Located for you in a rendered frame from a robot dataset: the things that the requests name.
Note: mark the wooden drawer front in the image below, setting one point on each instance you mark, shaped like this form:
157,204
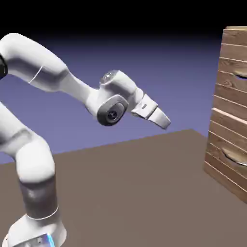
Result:
222,135
226,96

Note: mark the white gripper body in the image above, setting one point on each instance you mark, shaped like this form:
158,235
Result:
159,118

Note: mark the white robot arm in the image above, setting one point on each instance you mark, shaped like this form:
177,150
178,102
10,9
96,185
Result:
48,67

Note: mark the wooden slatted cabinet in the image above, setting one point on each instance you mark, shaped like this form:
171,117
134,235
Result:
231,36

